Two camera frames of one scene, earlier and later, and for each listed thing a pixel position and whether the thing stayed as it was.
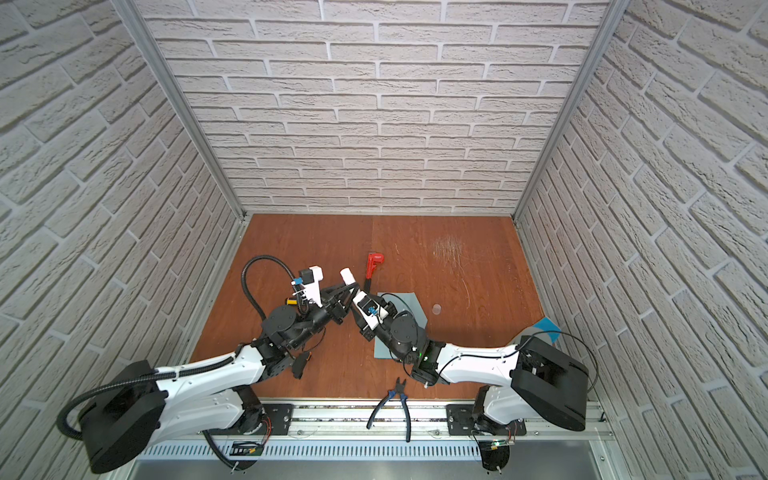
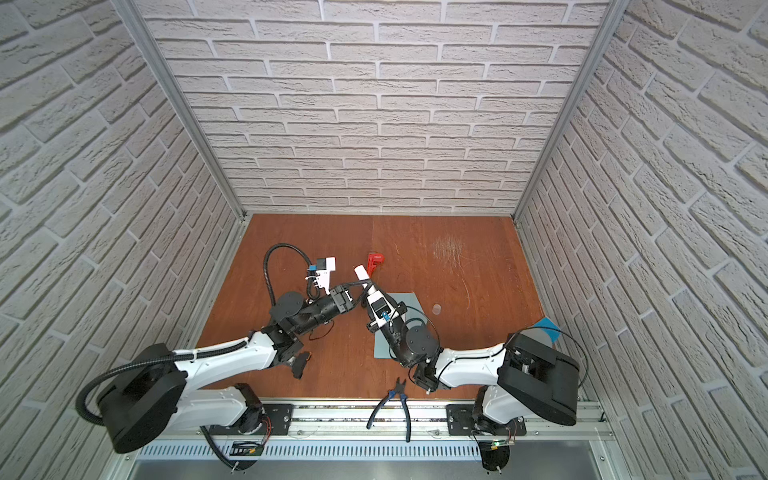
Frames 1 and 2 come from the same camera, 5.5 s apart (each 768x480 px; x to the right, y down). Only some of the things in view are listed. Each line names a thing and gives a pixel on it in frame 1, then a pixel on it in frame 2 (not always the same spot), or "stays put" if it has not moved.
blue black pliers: [399, 388] stays put
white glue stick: [347, 277] to [361, 272]
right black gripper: [369, 332] to [378, 328]
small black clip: [299, 363] stays put
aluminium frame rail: [348, 420] stays put
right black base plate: [461, 420] stays put
